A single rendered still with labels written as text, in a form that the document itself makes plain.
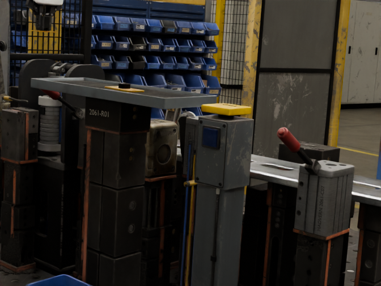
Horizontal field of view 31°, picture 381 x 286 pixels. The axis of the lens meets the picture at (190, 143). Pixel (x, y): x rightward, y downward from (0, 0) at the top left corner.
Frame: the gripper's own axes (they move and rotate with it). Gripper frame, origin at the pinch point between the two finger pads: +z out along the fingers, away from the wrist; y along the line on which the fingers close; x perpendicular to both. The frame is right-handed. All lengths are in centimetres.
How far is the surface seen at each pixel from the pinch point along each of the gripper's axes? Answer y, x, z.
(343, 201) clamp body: -16, -108, 28
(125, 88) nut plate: -34, -70, 11
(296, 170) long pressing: 0, -88, 28
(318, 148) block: 14, -85, 25
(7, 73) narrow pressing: 6.3, 27.1, 16.8
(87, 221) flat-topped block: -38, -65, 38
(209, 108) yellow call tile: -37, -94, 12
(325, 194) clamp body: -21, -108, 26
